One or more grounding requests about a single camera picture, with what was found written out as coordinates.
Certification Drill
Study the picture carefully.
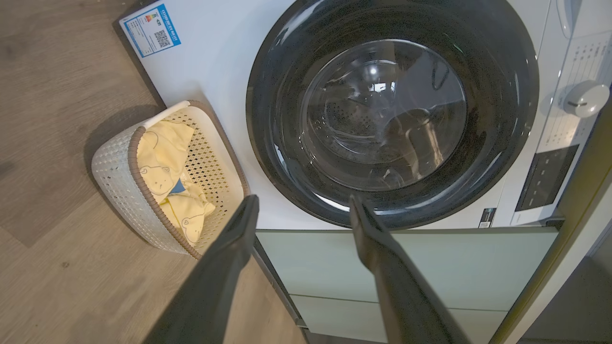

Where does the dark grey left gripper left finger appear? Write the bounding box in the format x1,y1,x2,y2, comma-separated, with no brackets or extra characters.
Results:
143,195,260,344

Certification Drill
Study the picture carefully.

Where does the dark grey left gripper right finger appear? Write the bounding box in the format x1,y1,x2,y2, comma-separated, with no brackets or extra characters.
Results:
349,195,471,344

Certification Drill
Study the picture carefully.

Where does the yellow bear print garment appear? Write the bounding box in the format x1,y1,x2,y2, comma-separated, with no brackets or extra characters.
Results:
160,179,217,247
137,120,195,201

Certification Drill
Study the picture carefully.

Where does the pale green cabinet door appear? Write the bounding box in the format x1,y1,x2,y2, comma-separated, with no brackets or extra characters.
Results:
256,228,559,312
291,294,508,344

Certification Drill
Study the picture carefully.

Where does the black washing machine display panel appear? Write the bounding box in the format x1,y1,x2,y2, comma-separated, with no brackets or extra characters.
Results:
515,144,579,212

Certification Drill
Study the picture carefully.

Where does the white washing machine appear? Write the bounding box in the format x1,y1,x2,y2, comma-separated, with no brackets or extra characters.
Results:
119,0,612,231

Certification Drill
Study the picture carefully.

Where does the silver washing machine control knob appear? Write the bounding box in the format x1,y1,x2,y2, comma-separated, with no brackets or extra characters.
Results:
563,80,611,118

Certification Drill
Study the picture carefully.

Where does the white perforated laundry basket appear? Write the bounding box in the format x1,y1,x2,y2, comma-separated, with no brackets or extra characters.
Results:
91,100,251,260

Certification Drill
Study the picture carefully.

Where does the blue energy label sticker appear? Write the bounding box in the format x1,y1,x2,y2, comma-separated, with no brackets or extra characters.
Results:
122,4,181,58

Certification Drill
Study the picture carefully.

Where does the white detergent drawer handle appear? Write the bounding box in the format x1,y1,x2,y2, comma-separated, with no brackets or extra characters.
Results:
556,0,583,40

